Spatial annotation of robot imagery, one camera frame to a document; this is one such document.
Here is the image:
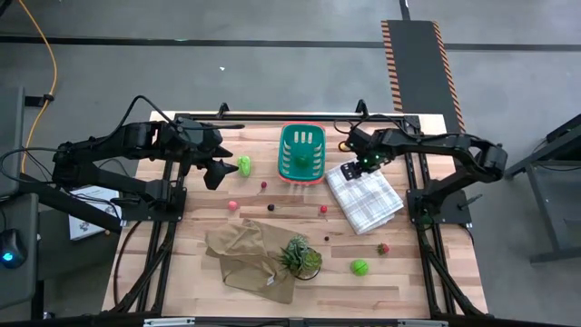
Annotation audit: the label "black computer mouse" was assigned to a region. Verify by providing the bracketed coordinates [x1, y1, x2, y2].
[0, 228, 28, 270]

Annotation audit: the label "silver metal bracket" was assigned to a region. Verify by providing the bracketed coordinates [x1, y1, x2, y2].
[398, 319, 449, 327]
[143, 317, 196, 327]

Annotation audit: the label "yellow cable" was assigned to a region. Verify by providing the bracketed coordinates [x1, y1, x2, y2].
[16, 0, 59, 173]

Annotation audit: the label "white plaid folded towel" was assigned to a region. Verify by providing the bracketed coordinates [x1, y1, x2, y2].
[324, 162, 405, 235]

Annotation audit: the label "teal basket with orange handles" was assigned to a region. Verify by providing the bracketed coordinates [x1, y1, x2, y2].
[277, 121, 327, 186]

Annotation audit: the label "black floor mat orange stripes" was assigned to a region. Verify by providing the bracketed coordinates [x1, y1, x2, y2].
[380, 19, 469, 155]

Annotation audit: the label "black cable bracket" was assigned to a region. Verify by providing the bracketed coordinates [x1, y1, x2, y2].
[25, 93, 55, 109]

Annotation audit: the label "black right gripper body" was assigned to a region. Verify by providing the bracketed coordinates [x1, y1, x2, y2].
[346, 125, 397, 173]

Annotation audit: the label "black metal beam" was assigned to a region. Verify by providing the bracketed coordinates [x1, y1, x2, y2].
[17, 174, 124, 235]

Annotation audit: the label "grey flat panel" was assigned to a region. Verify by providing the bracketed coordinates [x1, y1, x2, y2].
[0, 85, 26, 199]

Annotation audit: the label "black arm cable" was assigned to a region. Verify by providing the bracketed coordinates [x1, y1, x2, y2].
[90, 94, 246, 151]
[333, 113, 412, 137]

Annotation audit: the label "black aluminium table frame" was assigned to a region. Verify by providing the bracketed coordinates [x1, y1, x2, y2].
[102, 98, 489, 327]

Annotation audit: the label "tan linen cloth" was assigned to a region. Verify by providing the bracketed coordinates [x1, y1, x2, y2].
[204, 218, 314, 305]

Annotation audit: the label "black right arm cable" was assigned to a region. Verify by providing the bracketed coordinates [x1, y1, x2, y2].
[333, 113, 412, 137]

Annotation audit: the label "white printed booklet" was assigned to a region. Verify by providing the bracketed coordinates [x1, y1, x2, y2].
[67, 184, 123, 242]

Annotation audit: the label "succulent plant in black pot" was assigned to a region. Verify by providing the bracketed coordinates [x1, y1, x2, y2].
[277, 233, 323, 281]

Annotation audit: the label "grey side desk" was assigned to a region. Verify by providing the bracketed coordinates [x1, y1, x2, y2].
[0, 193, 41, 311]

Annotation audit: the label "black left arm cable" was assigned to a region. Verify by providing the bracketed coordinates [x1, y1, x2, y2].
[90, 94, 246, 151]

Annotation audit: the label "grey metal stand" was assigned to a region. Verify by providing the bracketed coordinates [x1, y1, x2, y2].
[500, 113, 581, 265]

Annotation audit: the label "brown cable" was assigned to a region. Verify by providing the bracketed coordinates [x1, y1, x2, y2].
[113, 220, 143, 306]

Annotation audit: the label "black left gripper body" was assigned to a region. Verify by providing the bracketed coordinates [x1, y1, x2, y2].
[172, 117, 224, 167]

